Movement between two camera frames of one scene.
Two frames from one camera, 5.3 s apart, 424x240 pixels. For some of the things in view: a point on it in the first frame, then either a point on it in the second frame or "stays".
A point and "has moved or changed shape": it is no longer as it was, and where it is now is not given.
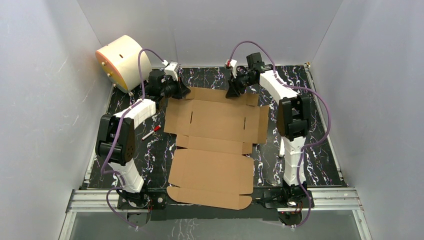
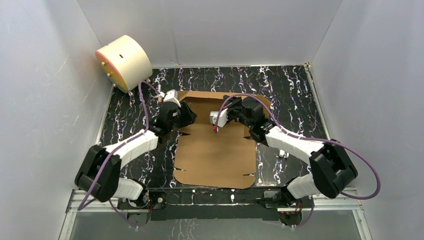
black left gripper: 175,88 to 185,113
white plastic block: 282,152 stays
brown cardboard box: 212,164 has moved or changed shape
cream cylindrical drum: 119,60 stays
